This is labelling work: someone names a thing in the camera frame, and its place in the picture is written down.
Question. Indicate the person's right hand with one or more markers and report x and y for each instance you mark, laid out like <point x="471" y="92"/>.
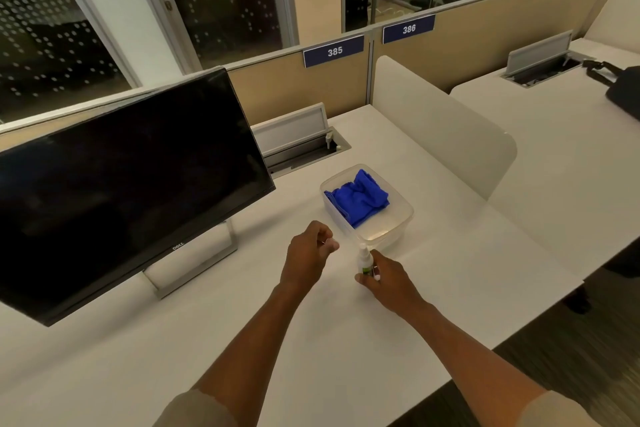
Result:
<point x="390" y="284"/>

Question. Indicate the person's left hand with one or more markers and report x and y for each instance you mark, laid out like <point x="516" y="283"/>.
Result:
<point x="303" y="257"/>

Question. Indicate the person's left fingers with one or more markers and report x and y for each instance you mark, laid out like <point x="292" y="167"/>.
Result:
<point x="325" y="239"/>

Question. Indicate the person's right thumb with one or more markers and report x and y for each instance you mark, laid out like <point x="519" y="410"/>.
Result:
<point x="377" y="257"/>

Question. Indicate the small white spray bottle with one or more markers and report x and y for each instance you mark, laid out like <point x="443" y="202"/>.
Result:
<point x="364" y="261"/>

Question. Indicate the person's left forearm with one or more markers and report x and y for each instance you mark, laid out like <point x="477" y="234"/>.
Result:
<point x="235" y="351"/>

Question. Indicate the person's right forearm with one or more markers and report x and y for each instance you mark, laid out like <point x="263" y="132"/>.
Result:
<point x="475" y="366"/>

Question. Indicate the clear plastic container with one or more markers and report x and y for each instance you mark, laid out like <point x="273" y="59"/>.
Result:
<point x="367" y="206"/>

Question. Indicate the blue microfiber cloth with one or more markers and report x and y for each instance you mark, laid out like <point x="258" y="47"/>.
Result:
<point x="361" y="198"/>

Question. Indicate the silver monitor stand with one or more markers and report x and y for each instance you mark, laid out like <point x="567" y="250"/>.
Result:
<point x="192" y="259"/>

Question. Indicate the white desk divider panel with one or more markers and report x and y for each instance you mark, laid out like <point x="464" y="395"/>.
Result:
<point x="614" y="16"/>
<point x="440" y="126"/>

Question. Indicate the blue desk number sign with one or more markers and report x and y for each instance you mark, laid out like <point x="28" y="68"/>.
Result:
<point x="333" y="51"/>
<point x="408" y="29"/>

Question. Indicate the black computer monitor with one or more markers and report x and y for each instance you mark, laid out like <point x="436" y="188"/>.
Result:
<point x="125" y="191"/>

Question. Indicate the beige cubicle partition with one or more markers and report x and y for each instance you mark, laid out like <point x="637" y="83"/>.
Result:
<point x="450" y="46"/>

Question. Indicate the black bag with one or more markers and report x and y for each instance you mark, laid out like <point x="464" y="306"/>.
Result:
<point x="617" y="84"/>

